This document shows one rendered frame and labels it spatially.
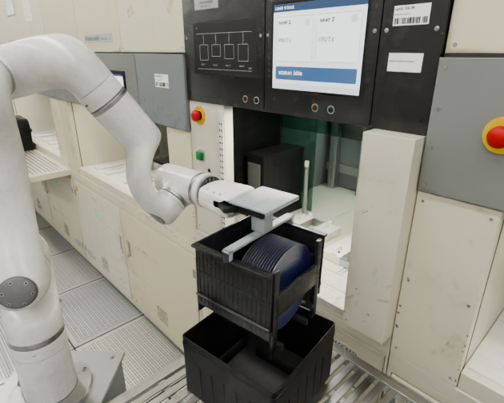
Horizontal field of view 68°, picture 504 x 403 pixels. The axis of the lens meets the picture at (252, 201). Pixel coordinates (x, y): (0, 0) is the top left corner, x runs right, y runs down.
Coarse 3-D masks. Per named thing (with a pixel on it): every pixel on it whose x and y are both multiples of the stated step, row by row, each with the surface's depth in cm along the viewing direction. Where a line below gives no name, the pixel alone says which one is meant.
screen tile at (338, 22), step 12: (336, 12) 87; (348, 12) 85; (360, 12) 83; (324, 24) 90; (336, 24) 88; (348, 24) 86; (360, 24) 83; (348, 36) 86; (324, 48) 92; (336, 48) 89; (348, 48) 87; (324, 60) 92; (336, 60) 90; (348, 60) 88
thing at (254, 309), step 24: (264, 192) 83; (288, 216) 89; (216, 240) 86; (240, 240) 78; (312, 240) 87; (216, 264) 79; (240, 264) 73; (312, 264) 88; (216, 288) 81; (240, 288) 76; (264, 288) 72; (288, 288) 77; (312, 288) 88; (216, 312) 84; (240, 312) 79; (264, 312) 74; (312, 312) 90; (264, 336) 76
